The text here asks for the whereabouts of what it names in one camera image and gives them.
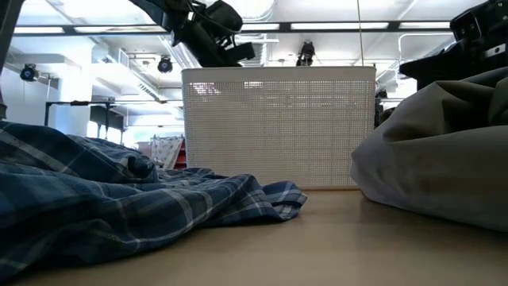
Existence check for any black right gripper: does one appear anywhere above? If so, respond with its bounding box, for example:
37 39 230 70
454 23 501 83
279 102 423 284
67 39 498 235
398 0 508 91

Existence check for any grey olive garment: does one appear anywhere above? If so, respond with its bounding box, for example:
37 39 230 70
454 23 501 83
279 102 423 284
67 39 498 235
350 66 508 233

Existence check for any white perforated plastic basket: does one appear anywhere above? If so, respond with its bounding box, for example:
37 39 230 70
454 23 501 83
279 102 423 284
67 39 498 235
181 66 377 190

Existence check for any blue plaid shirt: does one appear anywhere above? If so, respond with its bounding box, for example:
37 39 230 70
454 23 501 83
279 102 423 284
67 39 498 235
0 121 309 281

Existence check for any black ceiling spotlight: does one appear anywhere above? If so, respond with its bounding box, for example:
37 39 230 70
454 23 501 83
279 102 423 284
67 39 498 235
156 55 174 75
19 63 40 83

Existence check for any thin hanging pole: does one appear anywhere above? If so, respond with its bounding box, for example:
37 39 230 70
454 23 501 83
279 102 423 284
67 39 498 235
356 0 364 68

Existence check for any white patterned cloth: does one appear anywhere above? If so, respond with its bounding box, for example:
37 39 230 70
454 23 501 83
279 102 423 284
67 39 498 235
149 134 185 170

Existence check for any black hanging camera mount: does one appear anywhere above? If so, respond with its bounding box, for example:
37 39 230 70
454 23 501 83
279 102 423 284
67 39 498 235
295 40 317 68

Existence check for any black metal rig frame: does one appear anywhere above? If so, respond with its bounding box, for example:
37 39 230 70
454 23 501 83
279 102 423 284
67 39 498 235
11 20 453 37

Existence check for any black background table frame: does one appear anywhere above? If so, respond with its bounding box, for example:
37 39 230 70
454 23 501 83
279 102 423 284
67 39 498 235
44 100 129 145

